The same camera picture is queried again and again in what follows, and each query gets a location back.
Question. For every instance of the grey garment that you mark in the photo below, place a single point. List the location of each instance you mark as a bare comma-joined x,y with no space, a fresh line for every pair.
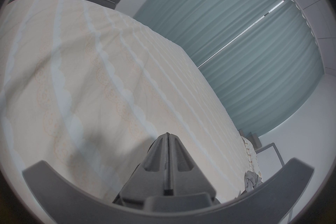
252,179

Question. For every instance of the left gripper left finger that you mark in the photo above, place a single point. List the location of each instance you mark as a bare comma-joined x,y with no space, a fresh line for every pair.
153,154

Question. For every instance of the blue-green curtain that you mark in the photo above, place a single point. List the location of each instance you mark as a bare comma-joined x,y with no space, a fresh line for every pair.
267,73
210,2

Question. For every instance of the bed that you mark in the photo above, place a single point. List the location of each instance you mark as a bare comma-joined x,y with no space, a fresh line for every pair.
105,73

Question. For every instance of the white printed pillow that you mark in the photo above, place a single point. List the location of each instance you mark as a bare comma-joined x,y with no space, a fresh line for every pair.
252,157

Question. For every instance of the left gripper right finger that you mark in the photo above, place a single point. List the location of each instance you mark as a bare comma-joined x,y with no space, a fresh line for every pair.
183,178

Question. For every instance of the grey bedside table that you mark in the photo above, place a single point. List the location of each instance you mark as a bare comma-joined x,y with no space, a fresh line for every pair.
254,140

